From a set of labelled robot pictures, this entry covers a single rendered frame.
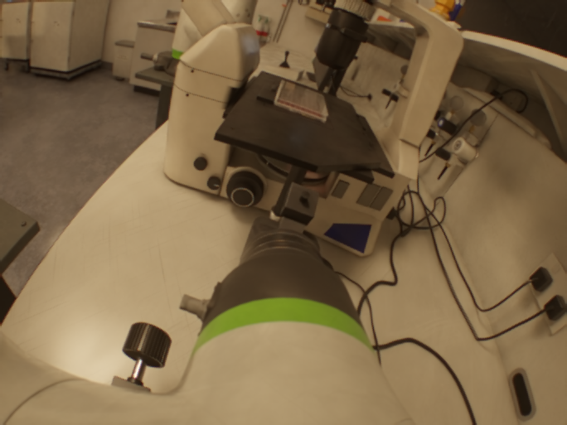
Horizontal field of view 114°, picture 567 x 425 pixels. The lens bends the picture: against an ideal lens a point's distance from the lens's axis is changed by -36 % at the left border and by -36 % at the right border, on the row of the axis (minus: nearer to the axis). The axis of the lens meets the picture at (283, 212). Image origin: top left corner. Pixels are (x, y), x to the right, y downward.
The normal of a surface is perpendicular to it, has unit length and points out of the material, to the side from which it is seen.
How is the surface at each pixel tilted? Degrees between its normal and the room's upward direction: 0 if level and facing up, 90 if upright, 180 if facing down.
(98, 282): 0
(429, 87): 90
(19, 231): 0
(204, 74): 90
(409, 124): 90
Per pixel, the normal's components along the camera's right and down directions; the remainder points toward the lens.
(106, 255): 0.33, -0.72
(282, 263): 0.04, -0.97
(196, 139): -0.07, 0.62
